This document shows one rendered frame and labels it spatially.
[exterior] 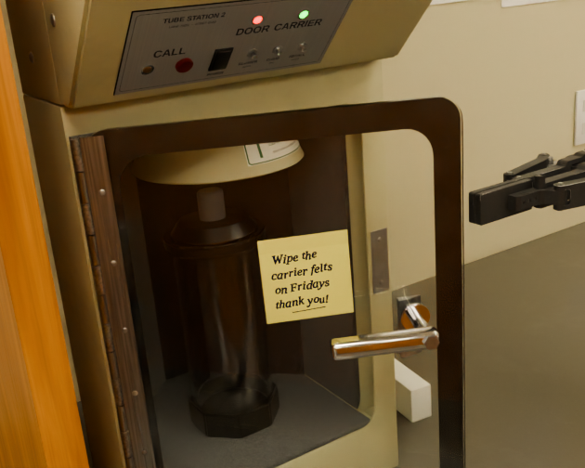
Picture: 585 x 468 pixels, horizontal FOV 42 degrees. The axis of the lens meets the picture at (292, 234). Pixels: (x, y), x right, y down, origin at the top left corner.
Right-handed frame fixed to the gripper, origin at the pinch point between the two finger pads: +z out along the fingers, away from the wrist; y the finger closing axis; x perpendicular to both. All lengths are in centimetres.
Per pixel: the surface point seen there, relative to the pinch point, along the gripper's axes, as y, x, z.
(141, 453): -9.5, 17.4, 35.3
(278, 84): -11.0, -12.6, 16.8
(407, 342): 5.4, 7.2, 16.7
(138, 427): -9.5, 14.7, 35.2
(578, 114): -54, 10, -81
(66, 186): -13.1, -7.1, 36.7
